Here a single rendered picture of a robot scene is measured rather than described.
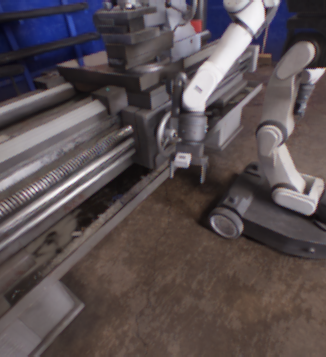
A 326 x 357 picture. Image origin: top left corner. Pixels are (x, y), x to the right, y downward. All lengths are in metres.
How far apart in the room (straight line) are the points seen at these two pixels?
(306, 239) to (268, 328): 0.45
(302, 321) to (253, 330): 0.22
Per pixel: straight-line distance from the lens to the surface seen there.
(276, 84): 1.14
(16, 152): 0.89
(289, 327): 1.34
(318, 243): 1.41
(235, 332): 1.27
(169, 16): 1.59
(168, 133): 1.03
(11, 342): 1.24
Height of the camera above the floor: 1.20
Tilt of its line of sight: 39 degrees down
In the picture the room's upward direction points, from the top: 6 degrees counter-clockwise
